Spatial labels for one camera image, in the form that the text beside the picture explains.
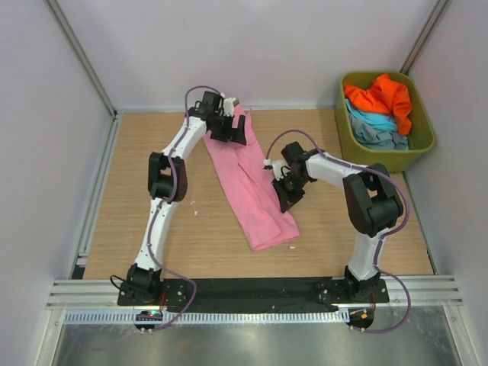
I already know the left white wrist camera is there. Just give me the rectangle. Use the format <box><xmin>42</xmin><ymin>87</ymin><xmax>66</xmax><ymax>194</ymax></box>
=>
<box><xmin>223</xmin><ymin>97</ymin><xmax>239</xmax><ymax>117</ymax></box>

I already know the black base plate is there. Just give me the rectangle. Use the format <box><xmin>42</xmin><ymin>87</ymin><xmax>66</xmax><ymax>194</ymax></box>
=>
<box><xmin>117</xmin><ymin>277</ymin><xmax>390</xmax><ymax>314</ymax></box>

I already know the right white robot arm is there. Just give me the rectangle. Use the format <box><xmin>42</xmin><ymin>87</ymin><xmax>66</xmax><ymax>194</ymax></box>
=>
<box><xmin>264</xmin><ymin>142</ymin><xmax>403</xmax><ymax>302</ymax></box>

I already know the aluminium corner post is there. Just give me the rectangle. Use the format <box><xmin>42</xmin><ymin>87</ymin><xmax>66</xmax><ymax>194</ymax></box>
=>
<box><xmin>400</xmin><ymin>0</ymin><xmax>453</xmax><ymax>75</ymax></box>
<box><xmin>43</xmin><ymin>0</ymin><xmax>117</xmax><ymax>119</ymax></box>

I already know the aluminium front rail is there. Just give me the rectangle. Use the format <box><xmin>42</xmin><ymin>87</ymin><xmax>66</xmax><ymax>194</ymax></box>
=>
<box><xmin>47</xmin><ymin>275</ymin><xmax>463</xmax><ymax>313</ymax></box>

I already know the orange t shirt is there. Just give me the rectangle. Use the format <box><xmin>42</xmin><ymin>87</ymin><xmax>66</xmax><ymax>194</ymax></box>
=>
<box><xmin>343</xmin><ymin>74</ymin><xmax>413</xmax><ymax>136</ymax></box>

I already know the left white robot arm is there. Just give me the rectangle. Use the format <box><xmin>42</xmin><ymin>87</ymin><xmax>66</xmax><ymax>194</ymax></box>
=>
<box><xmin>117</xmin><ymin>87</ymin><xmax>247</xmax><ymax>306</ymax></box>

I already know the grey blue t shirt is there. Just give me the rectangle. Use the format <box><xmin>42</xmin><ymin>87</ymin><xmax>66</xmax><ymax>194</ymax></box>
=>
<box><xmin>349</xmin><ymin>114</ymin><xmax>409</xmax><ymax>150</ymax></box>

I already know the right aluminium corner post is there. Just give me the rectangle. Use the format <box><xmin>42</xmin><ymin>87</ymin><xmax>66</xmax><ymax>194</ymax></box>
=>
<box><xmin>400</xmin><ymin>0</ymin><xmax>453</xmax><ymax>75</ymax></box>

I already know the olive green plastic bin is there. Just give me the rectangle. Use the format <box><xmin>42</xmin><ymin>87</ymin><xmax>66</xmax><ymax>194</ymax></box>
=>
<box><xmin>335</xmin><ymin>71</ymin><xmax>435</xmax><ymax>172</ymax></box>

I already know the pink t shirt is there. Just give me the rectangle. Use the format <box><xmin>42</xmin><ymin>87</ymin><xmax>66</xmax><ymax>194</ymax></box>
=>
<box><xmin>204</xmin><ymin>106</ymin><xmax>300</xmax><ymax>251</ymax></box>

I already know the left aluminium corner post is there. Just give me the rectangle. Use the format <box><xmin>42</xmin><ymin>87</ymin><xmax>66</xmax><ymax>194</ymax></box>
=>
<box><xmin>43</xmin><ymin>0</ymin><xmax>117</xmax><ymax>119</ymax></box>

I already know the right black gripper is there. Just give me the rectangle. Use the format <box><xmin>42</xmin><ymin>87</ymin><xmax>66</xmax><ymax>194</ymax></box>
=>
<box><xmin>272</xmin><ymin>172</ymin><xmax>310</xmax><ymax>213</ymax></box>

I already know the light blue t shirt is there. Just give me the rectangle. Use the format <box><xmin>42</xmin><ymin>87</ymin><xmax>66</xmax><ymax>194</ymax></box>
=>
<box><xmin>346</xmin><ymin>104</ymin><xmax>397</xmax><ymax>132</ymax></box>

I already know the slotted cable duct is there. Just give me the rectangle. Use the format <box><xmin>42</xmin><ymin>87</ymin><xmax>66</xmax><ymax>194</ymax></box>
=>
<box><xmin>63</xmin><ymin>308</ymin><xmax>349</xmax><ymax>326</ymax></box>

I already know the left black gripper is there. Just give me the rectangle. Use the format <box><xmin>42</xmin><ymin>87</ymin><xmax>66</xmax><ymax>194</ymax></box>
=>
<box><xmin>210</xmin><ymin>113</ymin><xmax>247</xmax><ymax>146</ymax></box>

